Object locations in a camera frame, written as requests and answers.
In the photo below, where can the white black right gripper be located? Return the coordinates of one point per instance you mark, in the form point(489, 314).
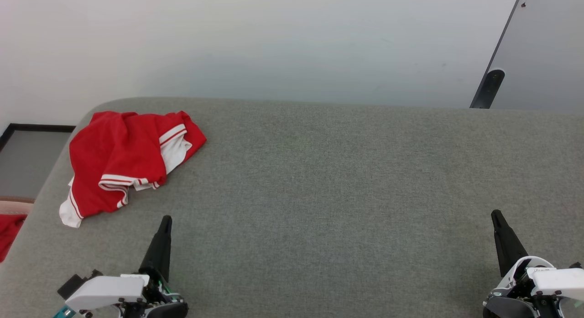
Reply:
point(547, 286)

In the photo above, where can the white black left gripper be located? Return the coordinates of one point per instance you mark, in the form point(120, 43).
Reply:
point(109, 293)

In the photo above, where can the red white sports shirt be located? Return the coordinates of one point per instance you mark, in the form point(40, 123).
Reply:
point(114, 158)

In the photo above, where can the red cloth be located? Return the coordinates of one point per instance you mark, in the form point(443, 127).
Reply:
point(9, 236)

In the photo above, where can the black framed grey panel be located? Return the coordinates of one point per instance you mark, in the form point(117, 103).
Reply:
point(27, 163)

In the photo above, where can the grey board with dark edge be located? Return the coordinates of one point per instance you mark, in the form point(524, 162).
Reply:
point(547, 44)

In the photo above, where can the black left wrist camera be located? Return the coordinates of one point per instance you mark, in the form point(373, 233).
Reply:
point(69, 284)

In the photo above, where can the black metal bracket bar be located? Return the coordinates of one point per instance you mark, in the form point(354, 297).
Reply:
point(490, 87)

